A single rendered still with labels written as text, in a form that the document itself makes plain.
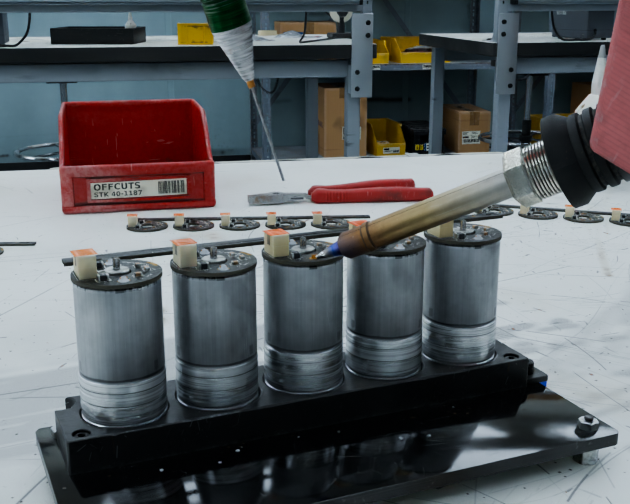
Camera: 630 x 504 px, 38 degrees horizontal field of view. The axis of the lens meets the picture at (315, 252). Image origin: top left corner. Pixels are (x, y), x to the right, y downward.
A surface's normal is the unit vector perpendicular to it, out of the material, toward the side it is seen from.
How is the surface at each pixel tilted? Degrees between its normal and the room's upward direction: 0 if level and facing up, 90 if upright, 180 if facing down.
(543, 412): 0
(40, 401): 0
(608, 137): 99
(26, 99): 90
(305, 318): 90
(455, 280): 90
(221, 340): 90
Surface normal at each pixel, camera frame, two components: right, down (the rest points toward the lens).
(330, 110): 0.24, 0.26
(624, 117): -0.44, 0.38
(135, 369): 0.51, 0.23
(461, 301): -0.07, 0.27
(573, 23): -0.86, 0.14
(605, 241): 0.00, -0.96
